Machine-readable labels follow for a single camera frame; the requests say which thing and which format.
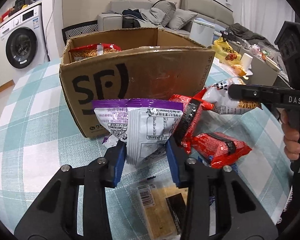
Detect white trash can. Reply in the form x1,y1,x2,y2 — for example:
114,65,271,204
191,19,214,47

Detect yellow plastic bag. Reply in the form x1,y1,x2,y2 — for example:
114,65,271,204
212,39,242,64

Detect person's right hand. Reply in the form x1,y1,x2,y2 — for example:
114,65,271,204
280,109,300,162

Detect purple snack packet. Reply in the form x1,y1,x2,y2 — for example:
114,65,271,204
126,99,184,169
102,134,120,148
92,99,130,140

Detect white red noodle snack packet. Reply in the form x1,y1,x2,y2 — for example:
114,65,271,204
201,77,263,115

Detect beige cracker packet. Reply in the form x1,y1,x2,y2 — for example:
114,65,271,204
136,184,188,240

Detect grey jacket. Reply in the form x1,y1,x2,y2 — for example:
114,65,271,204
137,9,163,25

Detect red packet with black stripe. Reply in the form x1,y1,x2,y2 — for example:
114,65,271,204
190,132,252,169
169,94,214,154

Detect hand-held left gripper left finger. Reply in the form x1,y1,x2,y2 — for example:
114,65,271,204
14,141,127,240

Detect white washing machine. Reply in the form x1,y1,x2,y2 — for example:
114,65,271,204
0,4,48,70

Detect dark green jacket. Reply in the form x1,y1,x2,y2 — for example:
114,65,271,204
227,22,280,48

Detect black patterned chair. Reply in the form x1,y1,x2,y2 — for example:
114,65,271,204
62,20,99,46

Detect grey pillow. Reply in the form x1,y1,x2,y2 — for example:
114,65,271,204
150,1,177,27
166,9,198,30

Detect beige sofa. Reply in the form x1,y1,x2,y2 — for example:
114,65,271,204
97,0,234,40

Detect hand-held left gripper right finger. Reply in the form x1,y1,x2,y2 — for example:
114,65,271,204
166,139,279,240

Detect brown cardboard box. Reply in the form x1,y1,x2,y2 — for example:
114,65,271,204
59,27,217,138

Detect green checked tablecloth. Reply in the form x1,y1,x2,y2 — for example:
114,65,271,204
0,57,294,240

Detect dark clothes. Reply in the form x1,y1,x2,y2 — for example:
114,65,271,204
122,9,145,20

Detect orange noodle snack packet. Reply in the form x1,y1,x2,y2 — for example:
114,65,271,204
69,43,122,62

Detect pile of colourful packets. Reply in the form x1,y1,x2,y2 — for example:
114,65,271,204
250,44,280,60

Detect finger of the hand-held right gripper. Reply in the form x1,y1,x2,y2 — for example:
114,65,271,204
227,84,282,109

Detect white paper roll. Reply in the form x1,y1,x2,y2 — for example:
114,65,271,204
241,53,253,70

